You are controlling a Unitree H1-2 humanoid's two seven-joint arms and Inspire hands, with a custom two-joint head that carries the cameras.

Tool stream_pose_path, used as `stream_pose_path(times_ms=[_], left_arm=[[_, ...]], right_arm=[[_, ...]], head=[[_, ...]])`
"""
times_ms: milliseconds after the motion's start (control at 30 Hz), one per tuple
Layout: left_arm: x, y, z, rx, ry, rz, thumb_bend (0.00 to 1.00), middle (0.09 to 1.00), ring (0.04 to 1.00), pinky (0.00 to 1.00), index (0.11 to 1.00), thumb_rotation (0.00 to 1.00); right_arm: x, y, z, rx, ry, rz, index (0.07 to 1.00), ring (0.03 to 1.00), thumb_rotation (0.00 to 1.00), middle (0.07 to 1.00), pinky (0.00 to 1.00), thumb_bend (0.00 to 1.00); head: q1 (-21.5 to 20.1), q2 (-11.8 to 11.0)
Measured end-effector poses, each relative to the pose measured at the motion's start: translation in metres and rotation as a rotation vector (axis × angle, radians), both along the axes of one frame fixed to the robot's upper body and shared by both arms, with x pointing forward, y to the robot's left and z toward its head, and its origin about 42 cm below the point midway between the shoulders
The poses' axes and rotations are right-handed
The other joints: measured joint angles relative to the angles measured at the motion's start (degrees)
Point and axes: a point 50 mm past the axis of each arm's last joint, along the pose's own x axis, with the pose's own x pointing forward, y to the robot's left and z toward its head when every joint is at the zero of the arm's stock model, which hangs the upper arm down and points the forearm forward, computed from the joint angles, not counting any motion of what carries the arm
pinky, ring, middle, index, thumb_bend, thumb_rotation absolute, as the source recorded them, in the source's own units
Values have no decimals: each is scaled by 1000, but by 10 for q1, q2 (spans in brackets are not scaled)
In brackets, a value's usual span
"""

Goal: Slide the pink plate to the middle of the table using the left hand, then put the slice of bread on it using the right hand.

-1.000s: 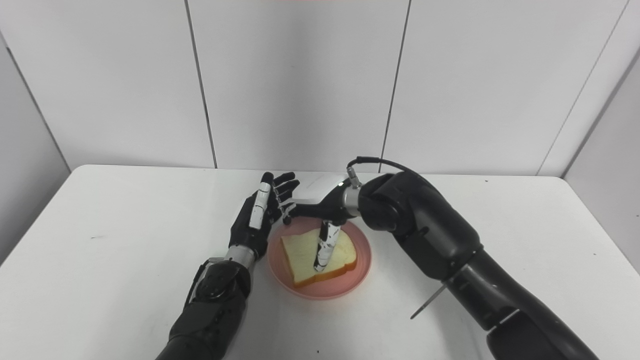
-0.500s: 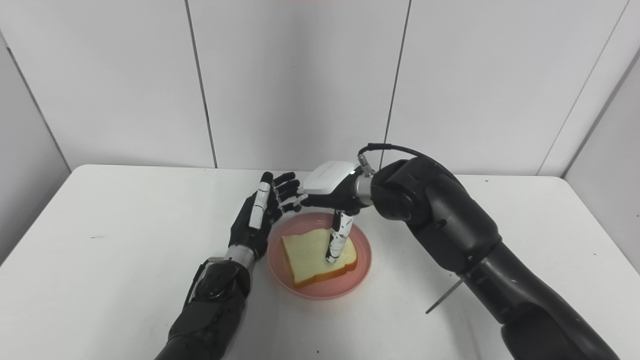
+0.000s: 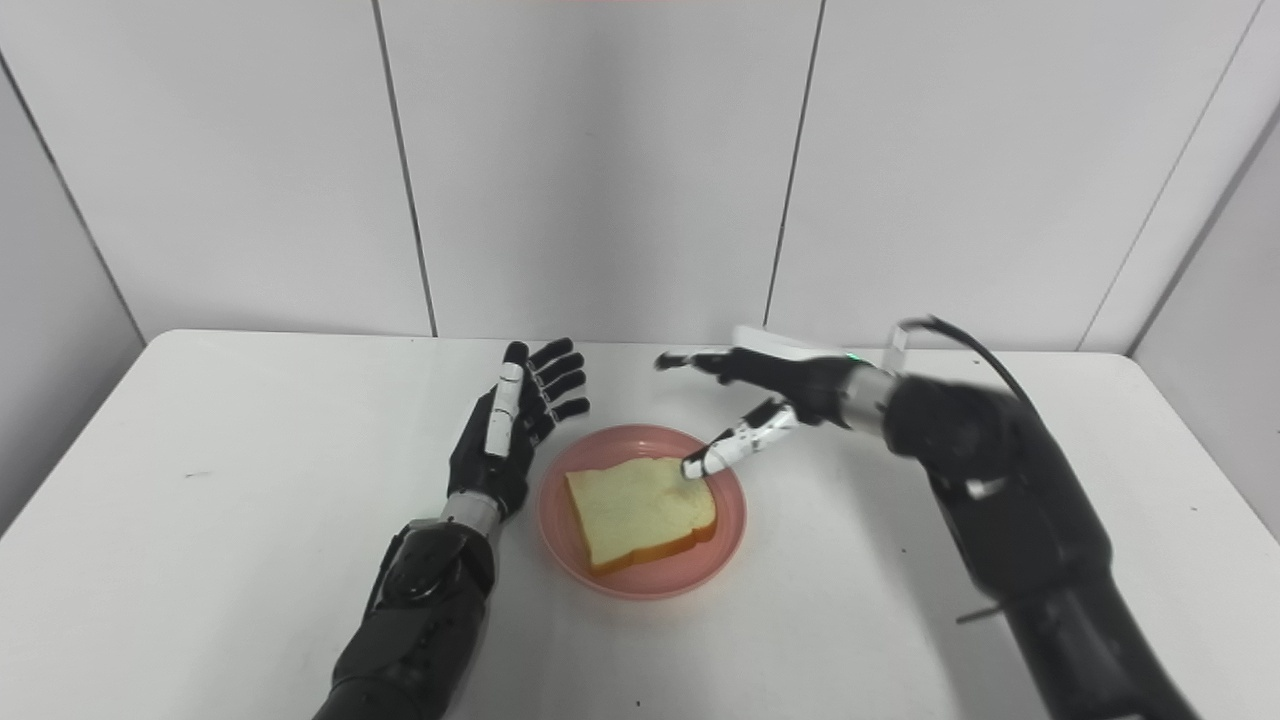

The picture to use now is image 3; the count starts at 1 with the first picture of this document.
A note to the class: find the pink round plate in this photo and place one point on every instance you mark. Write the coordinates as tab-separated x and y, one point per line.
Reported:
700	565

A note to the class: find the slice of bread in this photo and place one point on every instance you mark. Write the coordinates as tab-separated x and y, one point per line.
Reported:
635	510

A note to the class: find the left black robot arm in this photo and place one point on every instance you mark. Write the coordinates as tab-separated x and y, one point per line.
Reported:
420	620

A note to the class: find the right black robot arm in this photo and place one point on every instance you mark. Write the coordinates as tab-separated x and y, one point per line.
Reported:
1020	520

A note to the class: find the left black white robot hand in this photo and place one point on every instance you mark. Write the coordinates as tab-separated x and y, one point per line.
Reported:
485	465

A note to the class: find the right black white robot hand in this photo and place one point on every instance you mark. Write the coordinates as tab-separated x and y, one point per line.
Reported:
790	380

